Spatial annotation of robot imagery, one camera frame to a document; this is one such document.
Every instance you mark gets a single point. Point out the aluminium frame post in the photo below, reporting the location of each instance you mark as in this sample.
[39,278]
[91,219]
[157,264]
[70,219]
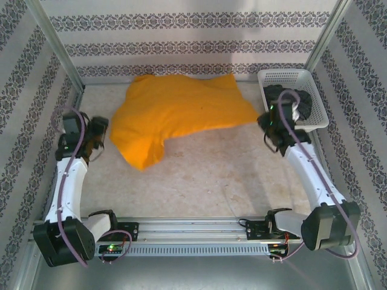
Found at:
[328,33]
[57,45]

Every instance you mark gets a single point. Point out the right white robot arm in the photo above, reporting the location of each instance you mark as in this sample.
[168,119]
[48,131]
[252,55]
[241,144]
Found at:
[311,178]

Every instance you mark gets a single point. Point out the dark crumpled t-shirt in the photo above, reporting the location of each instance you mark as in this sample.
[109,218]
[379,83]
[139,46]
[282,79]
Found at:
[305,102]

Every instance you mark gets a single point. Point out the right control board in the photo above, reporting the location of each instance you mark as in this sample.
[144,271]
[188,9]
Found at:
[278,249]

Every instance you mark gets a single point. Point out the control board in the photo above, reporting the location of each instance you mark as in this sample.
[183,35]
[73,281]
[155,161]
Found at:
[112,248]
[278,249]

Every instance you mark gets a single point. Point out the left control board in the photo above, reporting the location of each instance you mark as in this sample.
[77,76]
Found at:
[112,248]

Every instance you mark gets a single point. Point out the right aluminium frame post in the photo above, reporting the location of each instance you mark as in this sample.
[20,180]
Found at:
[328,33]

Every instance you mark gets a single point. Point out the left aluminium frame post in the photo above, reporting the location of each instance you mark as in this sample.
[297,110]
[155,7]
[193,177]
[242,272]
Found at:
[57,45]

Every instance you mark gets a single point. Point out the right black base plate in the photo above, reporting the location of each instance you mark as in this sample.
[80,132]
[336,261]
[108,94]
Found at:
[257,229]

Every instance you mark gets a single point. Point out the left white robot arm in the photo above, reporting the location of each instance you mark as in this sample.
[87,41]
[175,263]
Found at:
[68,187]

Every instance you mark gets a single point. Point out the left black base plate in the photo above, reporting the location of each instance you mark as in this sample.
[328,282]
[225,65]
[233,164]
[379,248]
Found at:
[128,230]

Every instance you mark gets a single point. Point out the aluminium mounting rail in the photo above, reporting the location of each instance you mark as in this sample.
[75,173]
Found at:
[193,229]

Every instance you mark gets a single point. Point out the white plastic basket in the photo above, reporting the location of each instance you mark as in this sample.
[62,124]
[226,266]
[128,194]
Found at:
[287,77]

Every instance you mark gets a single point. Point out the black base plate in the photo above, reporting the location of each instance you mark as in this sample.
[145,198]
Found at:
[128,230]
[257,229]

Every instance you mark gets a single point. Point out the orange t-shirt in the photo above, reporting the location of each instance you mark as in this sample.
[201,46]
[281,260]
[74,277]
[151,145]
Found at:
[181,111]

